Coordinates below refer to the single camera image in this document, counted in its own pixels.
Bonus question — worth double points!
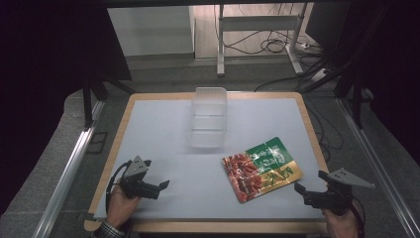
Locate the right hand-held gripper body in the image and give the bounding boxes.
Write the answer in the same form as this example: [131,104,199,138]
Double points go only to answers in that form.
[302,168,376,216]

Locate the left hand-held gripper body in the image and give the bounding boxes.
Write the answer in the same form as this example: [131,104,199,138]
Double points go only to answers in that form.
[118,155,162,201]

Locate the person's right hand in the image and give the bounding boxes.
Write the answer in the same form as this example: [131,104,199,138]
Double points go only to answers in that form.
[321,197,363,238]

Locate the person's left hand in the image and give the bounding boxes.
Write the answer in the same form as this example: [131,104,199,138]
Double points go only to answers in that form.
[106,183,142,230]

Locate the red green snack packet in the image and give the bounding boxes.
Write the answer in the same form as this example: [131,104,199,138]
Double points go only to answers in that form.
[221,136,303,204]

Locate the dark floor plate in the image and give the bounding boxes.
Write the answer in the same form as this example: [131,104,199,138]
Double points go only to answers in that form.
[86,131,109,155]

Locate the clear plastic storage box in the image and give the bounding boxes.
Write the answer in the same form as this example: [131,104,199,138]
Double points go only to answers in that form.
[188,86,229,149]

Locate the black metal stand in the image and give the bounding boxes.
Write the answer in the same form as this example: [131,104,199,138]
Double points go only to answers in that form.
[296,3,394,130]
[80,77,137,132]

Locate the white power strip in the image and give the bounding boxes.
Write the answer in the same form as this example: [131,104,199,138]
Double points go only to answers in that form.
[310,67,330,83]

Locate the black curtain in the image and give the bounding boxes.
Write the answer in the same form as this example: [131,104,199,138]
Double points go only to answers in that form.
[0,0,133,216]
[306,0,420,167]

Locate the white cabinet panel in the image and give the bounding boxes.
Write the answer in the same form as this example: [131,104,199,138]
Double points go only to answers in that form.
[107,5,196,58]

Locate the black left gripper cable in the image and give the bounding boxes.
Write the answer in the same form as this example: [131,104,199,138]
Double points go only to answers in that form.
[104,160,133,212]

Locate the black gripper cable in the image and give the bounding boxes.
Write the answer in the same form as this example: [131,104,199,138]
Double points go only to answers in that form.
[350,196,367,238]
[104,160,133,212]

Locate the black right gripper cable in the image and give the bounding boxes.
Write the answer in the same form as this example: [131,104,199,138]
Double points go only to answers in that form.
[350,196,367,238]

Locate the white board with wooden frame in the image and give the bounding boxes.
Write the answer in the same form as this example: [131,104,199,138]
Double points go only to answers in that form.
[93,97,326,222]

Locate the aluminium floor rail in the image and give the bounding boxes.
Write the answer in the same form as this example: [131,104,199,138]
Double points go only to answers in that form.
[336,97,420,238]
[31,98,107,238]

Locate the black floor cables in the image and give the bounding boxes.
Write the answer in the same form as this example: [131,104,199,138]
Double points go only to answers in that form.
[222,3,346,163]

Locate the white metal stand frame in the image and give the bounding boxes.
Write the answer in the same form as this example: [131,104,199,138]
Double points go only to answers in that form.
[216,3,310,77]

